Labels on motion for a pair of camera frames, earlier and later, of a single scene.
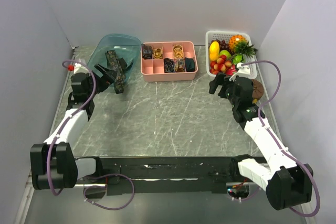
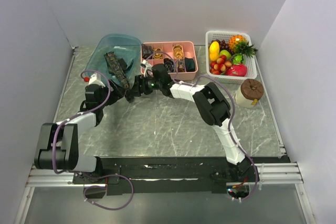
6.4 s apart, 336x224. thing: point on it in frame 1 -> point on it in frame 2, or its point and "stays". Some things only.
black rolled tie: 189,63 stays
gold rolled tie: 157,53 stays
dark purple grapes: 222,44 stays
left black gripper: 106,80 -> 118,93
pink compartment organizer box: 169,61 stays
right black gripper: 223,80 -> 139,81
